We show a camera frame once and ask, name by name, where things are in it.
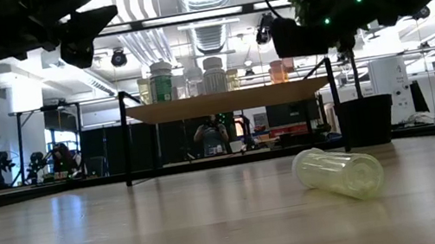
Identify orange-red vial white cap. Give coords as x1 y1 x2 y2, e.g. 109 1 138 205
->
266 58 289 86

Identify green bottle white cap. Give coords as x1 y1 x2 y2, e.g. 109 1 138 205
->
145 59 177 105

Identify black metal frame rig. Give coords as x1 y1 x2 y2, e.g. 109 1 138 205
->
8 100 92 188

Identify white cloth heap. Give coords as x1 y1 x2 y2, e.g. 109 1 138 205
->
402 108 435 129

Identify clear yellowish vial with pills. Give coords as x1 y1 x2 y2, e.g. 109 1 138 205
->
224 68 242 93

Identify clear vial pink pills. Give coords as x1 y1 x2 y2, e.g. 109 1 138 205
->
184 65 208 99

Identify white cylindrical kiosk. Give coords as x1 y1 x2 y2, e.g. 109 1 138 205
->
366 53 416 128

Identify yellow vial white cap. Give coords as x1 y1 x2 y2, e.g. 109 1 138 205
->
289 137 389 211
136 77 153 107

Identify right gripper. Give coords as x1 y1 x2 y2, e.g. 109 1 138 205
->
266 0 381 63

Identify white paper cup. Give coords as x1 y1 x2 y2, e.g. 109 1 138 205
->
228 138 245 154

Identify ribbed ceiling air duct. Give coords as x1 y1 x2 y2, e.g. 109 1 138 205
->
176 0 246 58

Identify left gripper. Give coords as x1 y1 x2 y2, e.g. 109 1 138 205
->
4 0 126 80

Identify red storage bin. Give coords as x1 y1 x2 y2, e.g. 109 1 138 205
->
261 121 310 141

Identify wooden shelf black metal legs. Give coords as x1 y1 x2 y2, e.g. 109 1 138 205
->
111 56 353 188

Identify person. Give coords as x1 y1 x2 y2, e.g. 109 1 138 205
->
190 112 233 159

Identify green plant in black pot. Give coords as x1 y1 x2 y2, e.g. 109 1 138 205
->
289 0 429 156

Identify black ceiling camera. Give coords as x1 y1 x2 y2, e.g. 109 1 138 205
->
252 11 278 46
410 4 432 22
108 48 129 68

